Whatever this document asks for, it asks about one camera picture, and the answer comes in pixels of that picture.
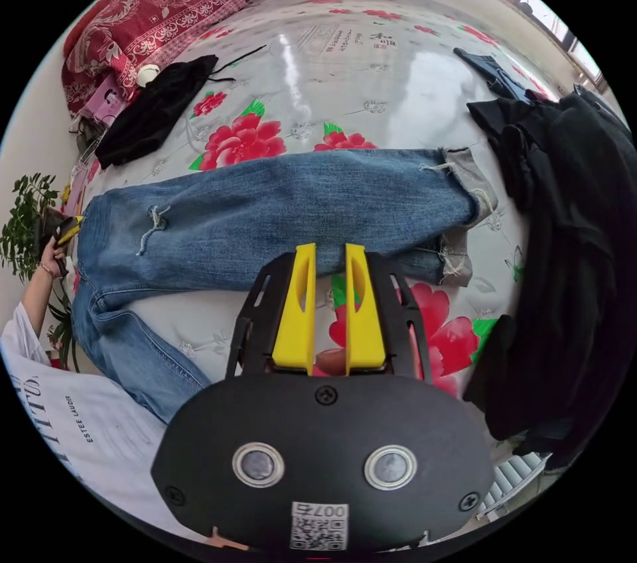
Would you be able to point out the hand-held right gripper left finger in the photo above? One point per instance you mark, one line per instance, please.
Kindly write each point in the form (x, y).
(294, 319)

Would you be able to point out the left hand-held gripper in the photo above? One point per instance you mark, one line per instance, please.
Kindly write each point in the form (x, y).
(50, 232)

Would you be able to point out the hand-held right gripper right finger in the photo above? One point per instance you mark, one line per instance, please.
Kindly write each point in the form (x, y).
(367, 324)

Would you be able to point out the blue jeans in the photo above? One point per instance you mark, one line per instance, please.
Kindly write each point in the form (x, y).
(278, 205)

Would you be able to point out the person's left forearm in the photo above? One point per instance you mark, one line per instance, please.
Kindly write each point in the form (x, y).
(34, 292)

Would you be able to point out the person's left hand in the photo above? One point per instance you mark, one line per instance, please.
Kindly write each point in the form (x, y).
(51, 258)

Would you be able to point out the person's right hand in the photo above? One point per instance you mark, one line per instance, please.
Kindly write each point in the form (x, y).
(226, 538)

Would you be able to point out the green potted plant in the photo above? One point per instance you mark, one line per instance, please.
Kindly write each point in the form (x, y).
(25, 225)

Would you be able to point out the pink carton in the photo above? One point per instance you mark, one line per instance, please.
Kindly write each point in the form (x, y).
(105, 101)

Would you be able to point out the person's body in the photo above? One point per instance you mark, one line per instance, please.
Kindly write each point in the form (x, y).
(84, 433)

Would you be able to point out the white radiator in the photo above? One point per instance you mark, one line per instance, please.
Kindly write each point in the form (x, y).
(512, 483)

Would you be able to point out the red patterned folded quilt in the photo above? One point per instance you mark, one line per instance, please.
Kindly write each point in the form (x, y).
(134, 21)

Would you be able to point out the pile of clothes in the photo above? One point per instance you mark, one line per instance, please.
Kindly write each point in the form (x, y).
(572, 235)

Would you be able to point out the window with dark frame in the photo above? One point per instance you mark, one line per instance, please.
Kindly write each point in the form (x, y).
(557, 26)

